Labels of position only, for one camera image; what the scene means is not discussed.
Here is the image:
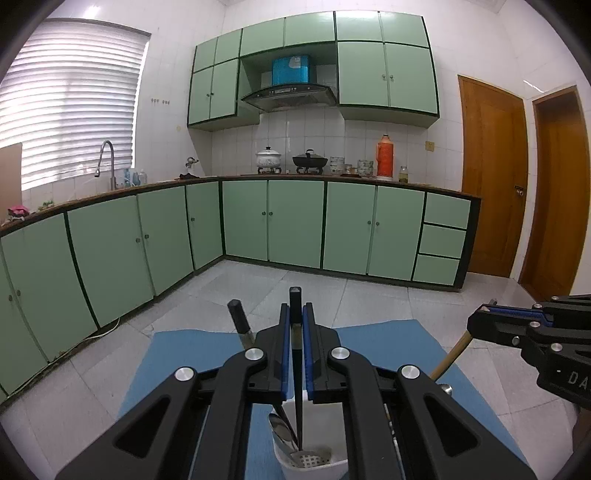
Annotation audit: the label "light wooden chopstick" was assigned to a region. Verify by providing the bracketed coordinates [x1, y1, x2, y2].
[430, 331, 473, 381]

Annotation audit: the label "dark metal spoon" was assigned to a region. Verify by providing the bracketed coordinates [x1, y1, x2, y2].
[269, 413, 301, 468]

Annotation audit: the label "black chopstick gold band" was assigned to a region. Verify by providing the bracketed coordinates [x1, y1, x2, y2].
[228, 299, 256, 350]
[290, 286, 303, 450]

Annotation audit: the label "green lower kitchen cabinets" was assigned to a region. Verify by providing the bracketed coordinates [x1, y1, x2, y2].
[1, 176, 481, 397]

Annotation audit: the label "green kitchen cabinets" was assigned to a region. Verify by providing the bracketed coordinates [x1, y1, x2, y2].
[1, 176, 481, 397]
[187, 10, 440, 131]

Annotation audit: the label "green upper kitchen cabinets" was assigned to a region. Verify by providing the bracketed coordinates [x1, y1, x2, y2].
[187, 10, 440, 131]

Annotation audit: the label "wooden door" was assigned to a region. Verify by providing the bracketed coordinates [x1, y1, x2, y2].
[519, 86, 590, 301]
[459, 76, 528, 277]

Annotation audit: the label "blue table cloth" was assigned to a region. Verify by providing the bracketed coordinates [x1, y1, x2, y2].
[119, 319, 525, 479]

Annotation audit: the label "white plastic utensil holder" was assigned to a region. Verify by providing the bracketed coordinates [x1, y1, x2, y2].
[273, 391, 349, 480]

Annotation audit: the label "small glass jar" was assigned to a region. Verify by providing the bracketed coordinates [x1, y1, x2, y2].
[399, 165, 409, 183]

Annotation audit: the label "orange thermos flask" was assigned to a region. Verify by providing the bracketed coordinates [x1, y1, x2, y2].
[376, 134, 394, 178]

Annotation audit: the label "chrome sink faucet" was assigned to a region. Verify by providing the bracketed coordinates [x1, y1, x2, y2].
[93, 139, 118, 191]

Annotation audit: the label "black wok on stove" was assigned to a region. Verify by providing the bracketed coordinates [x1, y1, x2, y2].
[293, 149, 328, 175]

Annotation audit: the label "white cooking pot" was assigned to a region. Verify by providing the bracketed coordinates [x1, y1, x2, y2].
[256, 146, 281, 174]

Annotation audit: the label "black range hood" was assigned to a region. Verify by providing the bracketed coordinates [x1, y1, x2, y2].
[242, 83, 337, 113]

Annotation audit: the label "cardboard box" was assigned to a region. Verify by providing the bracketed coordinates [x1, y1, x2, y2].
[0, 143, 22, 222]

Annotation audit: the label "white window blinds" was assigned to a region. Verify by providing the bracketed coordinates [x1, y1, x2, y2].
[1, 19, 150, 190]

